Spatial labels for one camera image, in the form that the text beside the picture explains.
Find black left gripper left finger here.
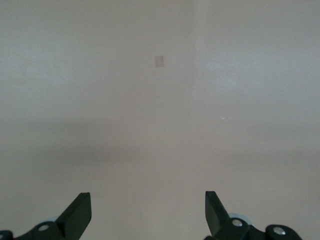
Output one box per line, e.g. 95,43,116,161
0,192,92,240

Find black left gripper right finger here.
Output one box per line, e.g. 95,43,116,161
203,191,303,240

